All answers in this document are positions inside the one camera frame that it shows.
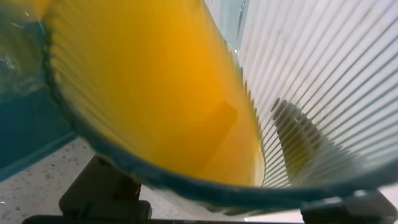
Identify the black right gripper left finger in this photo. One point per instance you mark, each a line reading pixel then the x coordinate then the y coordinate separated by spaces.
pixel 99 193

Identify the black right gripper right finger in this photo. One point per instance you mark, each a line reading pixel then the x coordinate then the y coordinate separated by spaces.
pixel 348 208

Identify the teal square tray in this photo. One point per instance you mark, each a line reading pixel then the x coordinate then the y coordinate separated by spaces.
pixel 28 130

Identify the ribbed clear glass cup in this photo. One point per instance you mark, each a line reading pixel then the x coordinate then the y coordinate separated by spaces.
pixel 326 62

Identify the orange juice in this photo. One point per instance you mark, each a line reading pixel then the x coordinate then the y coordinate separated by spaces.
pixel 149 93

